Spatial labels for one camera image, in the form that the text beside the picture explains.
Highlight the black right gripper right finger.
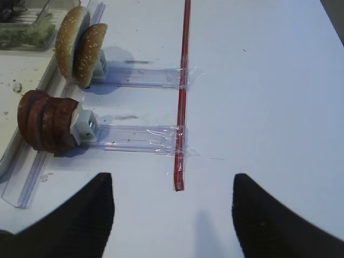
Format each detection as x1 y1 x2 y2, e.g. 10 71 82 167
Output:
232 174 343 257

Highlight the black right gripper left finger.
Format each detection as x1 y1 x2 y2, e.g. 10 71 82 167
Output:
1 173 114 257

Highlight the meat patty slice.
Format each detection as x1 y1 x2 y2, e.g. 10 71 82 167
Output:
52 98 78 154
17 90 50 142
26 94 57 151

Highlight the white meat pusher block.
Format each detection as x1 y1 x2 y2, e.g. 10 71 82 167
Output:
70 103 99 145

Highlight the green lettuce in box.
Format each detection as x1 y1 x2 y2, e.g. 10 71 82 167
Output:
1 18 55 49

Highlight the red strip on table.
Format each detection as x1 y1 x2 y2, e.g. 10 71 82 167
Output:
174 0 191 191

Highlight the white bun pusher block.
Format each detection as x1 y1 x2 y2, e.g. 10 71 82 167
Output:
92 50 107 79

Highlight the small sesame bun top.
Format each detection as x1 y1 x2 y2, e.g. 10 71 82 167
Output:
74 23 108 88

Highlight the large sesame bun top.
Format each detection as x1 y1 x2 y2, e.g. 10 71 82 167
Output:
55 6 91 79

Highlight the clear plastic vegetable box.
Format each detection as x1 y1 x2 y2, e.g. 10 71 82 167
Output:
1 1 81 51

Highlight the clear right long rail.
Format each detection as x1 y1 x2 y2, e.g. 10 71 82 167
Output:
1 2 106 209

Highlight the clear meat slide rail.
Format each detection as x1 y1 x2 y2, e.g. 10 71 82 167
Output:
81 124 188 155

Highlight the clear bun slide rail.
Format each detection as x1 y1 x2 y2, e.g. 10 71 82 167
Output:
91 67 188 90

